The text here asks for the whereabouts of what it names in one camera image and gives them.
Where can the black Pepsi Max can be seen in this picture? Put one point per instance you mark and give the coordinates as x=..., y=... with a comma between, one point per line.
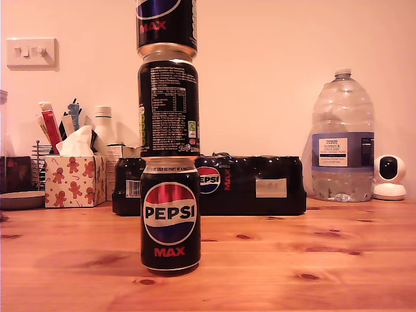
x=165, y=35
x=169, y=221
x=169, y=107

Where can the shrink-wrapped Pepsi Max can pack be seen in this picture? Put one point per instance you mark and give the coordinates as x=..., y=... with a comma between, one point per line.
x=247, y=201

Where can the white carton with torn flap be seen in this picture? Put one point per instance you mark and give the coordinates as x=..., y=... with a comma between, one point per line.
x=131, y=152

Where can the small white carton box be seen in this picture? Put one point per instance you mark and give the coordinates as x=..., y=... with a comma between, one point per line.
x=113, y=162

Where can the white plastic bottle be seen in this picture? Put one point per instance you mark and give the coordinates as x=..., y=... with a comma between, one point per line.
x=103, y=130

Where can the large clear plastic water bottle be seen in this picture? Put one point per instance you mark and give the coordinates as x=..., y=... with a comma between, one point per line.
x=341, y=182

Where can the gingerbread print tissue box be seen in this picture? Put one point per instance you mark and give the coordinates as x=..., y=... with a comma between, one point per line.
x=74, y=182

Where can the white and black sachet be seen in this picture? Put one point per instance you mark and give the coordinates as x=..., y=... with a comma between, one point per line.
x=66, y=125

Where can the cream coloured tube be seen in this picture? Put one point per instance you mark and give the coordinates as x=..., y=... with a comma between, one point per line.
x=42, y=126

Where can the dark red box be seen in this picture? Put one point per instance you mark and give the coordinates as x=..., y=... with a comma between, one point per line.
x=16, y=172

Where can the grey plate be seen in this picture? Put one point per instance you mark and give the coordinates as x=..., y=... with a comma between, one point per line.
x=19, y=200

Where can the small white round camera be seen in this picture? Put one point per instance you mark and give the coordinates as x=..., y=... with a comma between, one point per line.
x=390, y=191

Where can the white wall switch plate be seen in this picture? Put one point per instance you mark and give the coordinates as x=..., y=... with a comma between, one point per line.
x=32, y=60

